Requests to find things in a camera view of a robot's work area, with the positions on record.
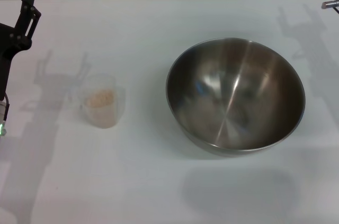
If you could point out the clear plastic measuring cup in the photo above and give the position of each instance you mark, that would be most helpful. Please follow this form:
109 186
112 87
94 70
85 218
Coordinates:
102 118

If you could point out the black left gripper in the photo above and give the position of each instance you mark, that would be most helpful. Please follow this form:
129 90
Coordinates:
8 49

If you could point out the white rice grains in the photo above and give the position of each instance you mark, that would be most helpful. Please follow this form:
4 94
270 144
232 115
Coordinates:
100 100

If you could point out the stainless steel mixing bowl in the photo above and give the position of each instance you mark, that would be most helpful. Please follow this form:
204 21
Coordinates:
235 97

